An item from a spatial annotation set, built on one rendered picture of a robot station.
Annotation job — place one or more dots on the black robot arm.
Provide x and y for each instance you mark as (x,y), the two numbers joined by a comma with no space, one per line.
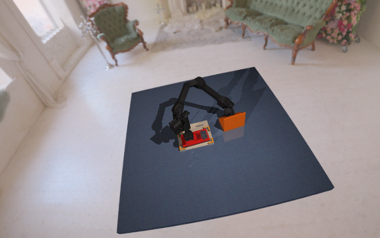
(180,117)

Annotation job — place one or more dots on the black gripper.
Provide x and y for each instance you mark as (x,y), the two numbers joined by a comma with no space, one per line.
(188,133)

